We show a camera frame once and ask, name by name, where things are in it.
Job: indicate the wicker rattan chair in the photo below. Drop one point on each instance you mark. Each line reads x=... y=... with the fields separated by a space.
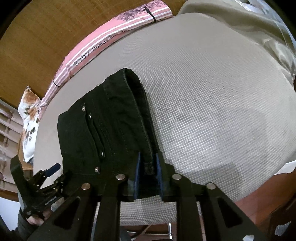
x=25 y=166

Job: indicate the beige satin blanket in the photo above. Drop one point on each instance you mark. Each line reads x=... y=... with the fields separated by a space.
x=258 y=22

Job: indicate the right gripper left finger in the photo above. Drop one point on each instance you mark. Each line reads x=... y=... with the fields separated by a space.
x=93 y=196

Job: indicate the person left hand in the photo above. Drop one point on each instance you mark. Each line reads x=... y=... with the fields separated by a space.
x=39 y=220

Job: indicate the floral white orange pillow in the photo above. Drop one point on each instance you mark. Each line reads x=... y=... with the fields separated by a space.
x=28 y=110

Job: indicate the black denim pants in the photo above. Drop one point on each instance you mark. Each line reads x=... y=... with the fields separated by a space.
x=109 y=131

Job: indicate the dark wooden furniture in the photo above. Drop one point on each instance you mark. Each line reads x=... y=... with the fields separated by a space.
x=260 y=204

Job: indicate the grey textured mattress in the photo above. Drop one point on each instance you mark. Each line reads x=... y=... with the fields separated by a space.
x=223 y=109

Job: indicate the pink striped Baby pillow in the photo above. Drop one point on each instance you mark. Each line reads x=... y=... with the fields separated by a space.
x=101 y=38

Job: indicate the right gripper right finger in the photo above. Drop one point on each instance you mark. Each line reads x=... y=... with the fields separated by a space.
x=204 y=212

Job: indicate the wooden headboard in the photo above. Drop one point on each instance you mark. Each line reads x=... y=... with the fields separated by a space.
x=44 y=32

